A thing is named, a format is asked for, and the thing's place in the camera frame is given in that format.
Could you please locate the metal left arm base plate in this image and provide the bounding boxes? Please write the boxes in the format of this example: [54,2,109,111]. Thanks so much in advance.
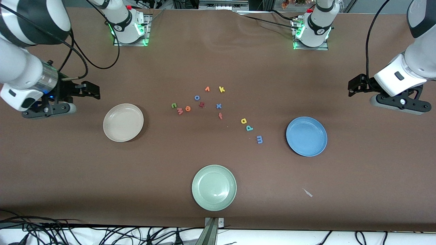
[294,17,329,51]

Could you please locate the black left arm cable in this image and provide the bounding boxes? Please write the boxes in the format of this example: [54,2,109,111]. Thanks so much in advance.
[365,0,392,84]

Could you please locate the beige brown plate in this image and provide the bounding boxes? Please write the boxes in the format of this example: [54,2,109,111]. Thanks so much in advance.
[103,103,144,142]

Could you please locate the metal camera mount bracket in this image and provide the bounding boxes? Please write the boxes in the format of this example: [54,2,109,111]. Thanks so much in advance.
[204,217,224,245]

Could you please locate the brown table cover sheet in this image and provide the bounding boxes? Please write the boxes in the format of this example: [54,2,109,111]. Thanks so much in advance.
[0,6,436,232]

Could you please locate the tangled black floor cables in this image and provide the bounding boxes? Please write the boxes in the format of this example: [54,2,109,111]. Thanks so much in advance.
[0,209,205,245]

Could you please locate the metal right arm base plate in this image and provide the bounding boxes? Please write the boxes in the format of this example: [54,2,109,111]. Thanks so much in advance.
[113,14,151,46]

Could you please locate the pale green plate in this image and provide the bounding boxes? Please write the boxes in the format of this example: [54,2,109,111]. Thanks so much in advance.
[192,165,237,211]

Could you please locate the grey metal frame bar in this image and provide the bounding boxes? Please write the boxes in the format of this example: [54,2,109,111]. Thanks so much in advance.
[199,0,249,11]

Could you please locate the blue plate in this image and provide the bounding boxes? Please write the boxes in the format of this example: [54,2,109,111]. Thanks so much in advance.
[286,117,328,157]

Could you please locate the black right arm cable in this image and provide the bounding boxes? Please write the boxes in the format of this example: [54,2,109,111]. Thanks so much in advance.
[66,0,120,70]

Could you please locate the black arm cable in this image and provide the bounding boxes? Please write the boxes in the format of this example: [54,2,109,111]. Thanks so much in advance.
[66,0,120,70]
[365,0,392,84]

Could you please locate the black cable on table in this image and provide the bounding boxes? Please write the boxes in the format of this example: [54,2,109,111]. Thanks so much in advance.
[238,12,297,28]

